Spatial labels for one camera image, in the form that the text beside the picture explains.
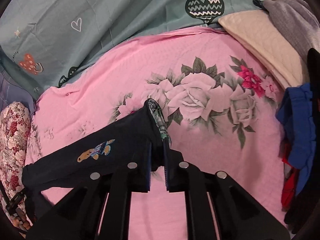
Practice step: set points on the blue-purple plaid pillow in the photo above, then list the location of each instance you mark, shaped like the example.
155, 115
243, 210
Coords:
12, 92

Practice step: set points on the red floral pillow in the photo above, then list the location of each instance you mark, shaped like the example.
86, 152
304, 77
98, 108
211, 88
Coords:
15, 129

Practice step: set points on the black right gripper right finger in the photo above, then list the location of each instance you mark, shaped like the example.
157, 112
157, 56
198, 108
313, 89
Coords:
217, 207

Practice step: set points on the red garment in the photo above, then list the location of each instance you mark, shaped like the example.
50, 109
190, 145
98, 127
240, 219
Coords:
291, 176

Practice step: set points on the dark navy pants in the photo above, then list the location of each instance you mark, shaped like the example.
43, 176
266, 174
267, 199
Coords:
134, 138

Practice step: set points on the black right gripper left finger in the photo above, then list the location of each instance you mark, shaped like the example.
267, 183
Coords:
97, 208

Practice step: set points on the blue garment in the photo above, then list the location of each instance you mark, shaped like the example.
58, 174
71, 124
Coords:
295, 115

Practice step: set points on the pink floral bed sheet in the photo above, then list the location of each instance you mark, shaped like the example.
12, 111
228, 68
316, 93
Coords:
219, 107

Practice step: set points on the cream quilted folded blanket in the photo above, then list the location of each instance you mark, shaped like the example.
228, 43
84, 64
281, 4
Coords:
254, 30

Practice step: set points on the teal heart-print quilt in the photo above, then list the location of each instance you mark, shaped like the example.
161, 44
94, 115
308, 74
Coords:
47, 43

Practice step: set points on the grey folded garment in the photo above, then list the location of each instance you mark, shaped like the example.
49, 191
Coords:
295, 20

